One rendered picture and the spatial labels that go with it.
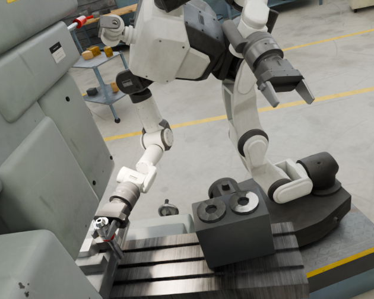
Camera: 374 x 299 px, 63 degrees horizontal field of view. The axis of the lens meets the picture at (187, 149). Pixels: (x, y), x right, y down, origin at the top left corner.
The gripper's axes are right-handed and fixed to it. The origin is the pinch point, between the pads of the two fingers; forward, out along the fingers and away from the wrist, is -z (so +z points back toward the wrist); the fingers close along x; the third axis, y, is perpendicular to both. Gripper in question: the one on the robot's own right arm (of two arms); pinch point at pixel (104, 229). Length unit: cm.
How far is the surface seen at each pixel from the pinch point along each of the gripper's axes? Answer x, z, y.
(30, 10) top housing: 13, 2, -64
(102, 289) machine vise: -0.4, -12.0, 14.2
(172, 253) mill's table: 15.3, 7.0, 19.6
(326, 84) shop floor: 74, 319, 115
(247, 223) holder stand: 43.7, 9.1, 2.9
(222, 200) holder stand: 35.2, 16.2, 1.0
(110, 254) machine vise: -3.5, -0.9, 12.6
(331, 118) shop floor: 77, 240, 115
